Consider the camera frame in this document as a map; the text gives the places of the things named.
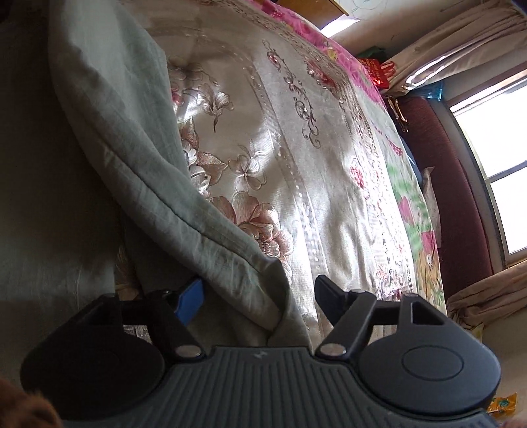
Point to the brown furry cloth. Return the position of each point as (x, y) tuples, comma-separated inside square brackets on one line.
[(24, 407)]

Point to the beige curtain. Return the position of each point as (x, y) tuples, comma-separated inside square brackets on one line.
[(461, 41), (490, 292)]

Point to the floral pillow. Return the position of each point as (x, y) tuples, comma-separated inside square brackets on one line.
[(411, 205)]

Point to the grey-green pants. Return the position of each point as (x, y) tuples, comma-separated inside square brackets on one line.
[(103, 123)]

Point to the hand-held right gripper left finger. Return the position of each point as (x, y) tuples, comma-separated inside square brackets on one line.
[(190, 302)]

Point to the window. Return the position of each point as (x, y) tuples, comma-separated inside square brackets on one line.
[(498, 136)]

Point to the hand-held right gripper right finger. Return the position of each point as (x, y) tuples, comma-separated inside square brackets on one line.
[(329, 298)]

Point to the blue plastic bag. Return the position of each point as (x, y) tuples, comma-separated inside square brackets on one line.
[(434, 91)]

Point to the red gift bag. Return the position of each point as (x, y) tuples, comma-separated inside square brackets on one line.
[(376, 72)]

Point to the yellow snack wrapper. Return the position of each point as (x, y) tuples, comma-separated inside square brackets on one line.
[(503, 403)]

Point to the floral satin bedspread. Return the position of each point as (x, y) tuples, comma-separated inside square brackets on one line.
[(288, 144)]

